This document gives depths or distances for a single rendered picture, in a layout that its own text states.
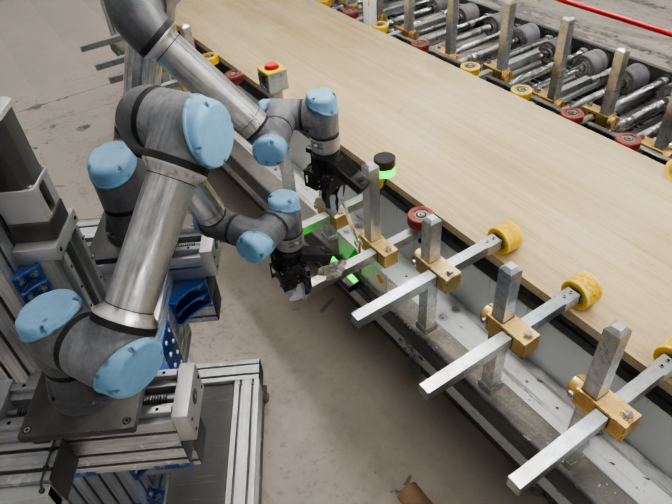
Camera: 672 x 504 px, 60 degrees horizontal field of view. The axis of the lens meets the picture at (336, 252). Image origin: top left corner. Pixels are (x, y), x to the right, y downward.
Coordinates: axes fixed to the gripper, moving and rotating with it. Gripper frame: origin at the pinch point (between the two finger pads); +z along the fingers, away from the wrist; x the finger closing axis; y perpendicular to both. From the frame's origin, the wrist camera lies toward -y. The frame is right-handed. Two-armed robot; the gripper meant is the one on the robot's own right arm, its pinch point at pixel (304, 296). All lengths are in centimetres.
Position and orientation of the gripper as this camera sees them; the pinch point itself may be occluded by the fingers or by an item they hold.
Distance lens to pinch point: 163.6
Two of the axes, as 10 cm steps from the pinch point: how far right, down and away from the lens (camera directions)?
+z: 0.6, 7.5, 6.6
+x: 5.6, 5.3, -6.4
